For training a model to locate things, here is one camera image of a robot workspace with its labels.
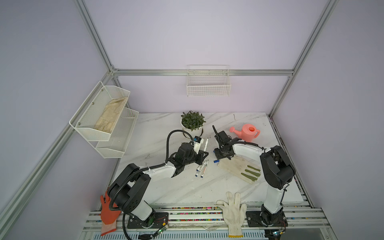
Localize whiteboard marker black end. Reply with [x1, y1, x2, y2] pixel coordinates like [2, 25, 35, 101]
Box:
[204, 138, 209, 152]

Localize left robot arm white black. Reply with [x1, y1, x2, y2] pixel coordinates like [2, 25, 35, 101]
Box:
[107, 143, 209, 223]

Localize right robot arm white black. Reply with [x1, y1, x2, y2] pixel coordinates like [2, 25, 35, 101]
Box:
[213, 128, 296, 227]

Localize beige glove green fingers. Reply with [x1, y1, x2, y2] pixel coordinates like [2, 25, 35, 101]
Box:
[218, 156, 262, 184]

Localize potted green plant white pot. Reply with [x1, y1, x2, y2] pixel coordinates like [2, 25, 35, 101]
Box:
[181, 111, 206, 137]

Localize pink watering can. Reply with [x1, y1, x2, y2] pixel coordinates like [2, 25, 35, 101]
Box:
[229, 124, 261, 142]

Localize white knit glove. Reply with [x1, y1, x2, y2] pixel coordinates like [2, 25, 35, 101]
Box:
[215, 192, 248, 238]

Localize lower white mesh shelf basket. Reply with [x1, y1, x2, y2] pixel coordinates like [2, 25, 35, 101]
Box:
[96, 108, 139, 159]

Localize white mesh shelf basket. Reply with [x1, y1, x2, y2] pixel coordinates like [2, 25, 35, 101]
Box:
[69, 82, 131, 142]
[96, 108, 139, 159]

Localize beige cloth in basket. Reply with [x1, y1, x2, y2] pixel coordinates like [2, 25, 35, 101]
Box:
[94, 97, 128, 134]

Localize upper white mesh shelf basket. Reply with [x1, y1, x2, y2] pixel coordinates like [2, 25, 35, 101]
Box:
[69, 82, 131, 142]

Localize red rubber glove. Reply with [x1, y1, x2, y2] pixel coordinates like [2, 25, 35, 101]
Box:
[100, 192, 121, 237]

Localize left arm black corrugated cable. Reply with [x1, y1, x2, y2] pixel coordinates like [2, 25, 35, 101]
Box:
[108, 129, 194, 211]

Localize white wire wall basket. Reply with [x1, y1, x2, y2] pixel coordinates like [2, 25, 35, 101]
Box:
[187, 65, 232, 97]

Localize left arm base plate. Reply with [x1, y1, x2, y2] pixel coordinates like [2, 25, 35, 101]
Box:
[125, 212, 169, 229]

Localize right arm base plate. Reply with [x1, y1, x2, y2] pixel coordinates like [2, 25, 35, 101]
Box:
[246, 210, 288, 228]

